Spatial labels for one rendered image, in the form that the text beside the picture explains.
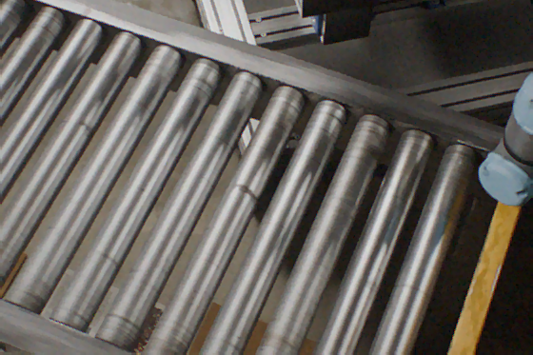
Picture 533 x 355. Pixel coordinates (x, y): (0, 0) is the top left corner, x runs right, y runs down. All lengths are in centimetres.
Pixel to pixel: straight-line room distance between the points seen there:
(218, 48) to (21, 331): 50
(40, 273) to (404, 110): 55
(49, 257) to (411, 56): 116
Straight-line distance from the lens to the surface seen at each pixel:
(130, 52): 149
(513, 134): 123
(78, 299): 128
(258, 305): 127
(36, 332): 127
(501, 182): 127
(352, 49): 224
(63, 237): 133
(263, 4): 231
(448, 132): 141
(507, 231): 132
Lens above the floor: 195
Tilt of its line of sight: 58 degrees down
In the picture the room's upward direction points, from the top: 1 degrees clockwise
